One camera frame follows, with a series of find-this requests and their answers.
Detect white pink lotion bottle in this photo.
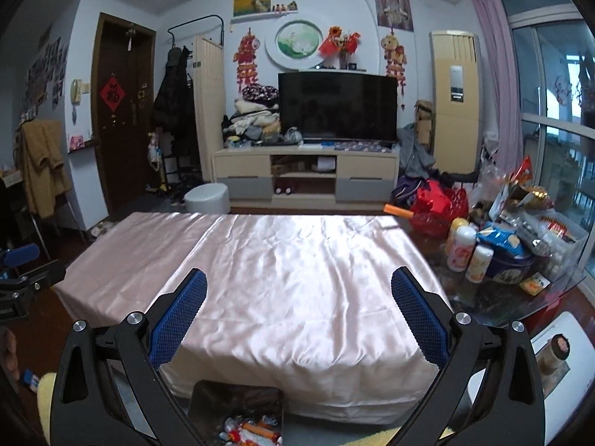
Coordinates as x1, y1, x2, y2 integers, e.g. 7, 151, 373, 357
447, 226, 477, 273

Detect pink satin tablecloth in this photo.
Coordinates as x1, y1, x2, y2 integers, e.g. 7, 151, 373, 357
57, 213, 443, 425

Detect beige grey tv cabinet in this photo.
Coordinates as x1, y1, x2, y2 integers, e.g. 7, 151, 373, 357
212, 145, 399, 213

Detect pink curtain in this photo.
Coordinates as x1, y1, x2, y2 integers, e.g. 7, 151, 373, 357
471, 0, 523, 172

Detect pile of folded clothes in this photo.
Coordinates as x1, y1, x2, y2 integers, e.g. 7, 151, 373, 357
221, 84, 303, 148

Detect brown fleece jacket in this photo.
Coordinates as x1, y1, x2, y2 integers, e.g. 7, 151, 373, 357
18, 119, 72, 220

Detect orange m&m's tube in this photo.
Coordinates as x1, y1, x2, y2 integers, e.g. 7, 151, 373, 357
242, 423, 282, 442

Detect person's left hand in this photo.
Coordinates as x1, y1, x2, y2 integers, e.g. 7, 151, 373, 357
0, 326, 20, 382

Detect dark wooden door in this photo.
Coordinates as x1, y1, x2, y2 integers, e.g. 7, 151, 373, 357
91, 13, 155, 214

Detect grey jacket on boxes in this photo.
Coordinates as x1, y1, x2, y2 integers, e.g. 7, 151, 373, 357
397, 124, 436, 179

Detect black trash bin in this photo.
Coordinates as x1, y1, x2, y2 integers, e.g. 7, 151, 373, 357
189, 381, 284, 445

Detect grey round stool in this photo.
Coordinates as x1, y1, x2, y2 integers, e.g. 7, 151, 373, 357
184, 182, 231, 214

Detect orange foam stick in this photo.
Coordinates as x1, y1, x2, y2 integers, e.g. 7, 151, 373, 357
383, 203, 415, 220

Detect wall poster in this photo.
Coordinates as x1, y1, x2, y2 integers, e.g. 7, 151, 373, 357
375, 0, 414, 32

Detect yellow capped bottle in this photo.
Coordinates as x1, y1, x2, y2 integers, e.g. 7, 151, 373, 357
445, 217, 469, 256

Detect red fish hanging ornament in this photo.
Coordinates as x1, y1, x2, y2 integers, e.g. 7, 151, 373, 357
233, 29, 260, 92

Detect white cream lotion bottle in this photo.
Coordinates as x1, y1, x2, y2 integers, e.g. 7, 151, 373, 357
465, 245, 494, 284

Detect sunflower and flags vase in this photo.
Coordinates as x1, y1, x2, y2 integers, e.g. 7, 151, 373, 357
318, 25, 361, 70

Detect blue round tin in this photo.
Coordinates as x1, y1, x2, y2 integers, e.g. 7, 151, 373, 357
478, 222, 536, 285

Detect round lotus wall picture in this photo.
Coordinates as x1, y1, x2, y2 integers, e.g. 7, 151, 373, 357
265, 18, 324, 71

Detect yellow fleece blanket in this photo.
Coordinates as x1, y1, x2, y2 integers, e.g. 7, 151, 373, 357
36, 372, 57, 444

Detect beige folding screen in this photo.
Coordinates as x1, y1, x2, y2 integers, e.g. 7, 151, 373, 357
193, 35, 226, 181

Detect purple bag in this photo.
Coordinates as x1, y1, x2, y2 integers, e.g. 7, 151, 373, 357
390, 175, 427, 210

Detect black hanging coats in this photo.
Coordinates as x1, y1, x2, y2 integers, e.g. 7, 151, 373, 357
149, 46, 200, 164

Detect black flat television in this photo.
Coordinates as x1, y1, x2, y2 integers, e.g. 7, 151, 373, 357
277, 70, 398, 142

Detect red doll hanging ornament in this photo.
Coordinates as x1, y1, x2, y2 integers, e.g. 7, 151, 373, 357
380, 28, 408, 97

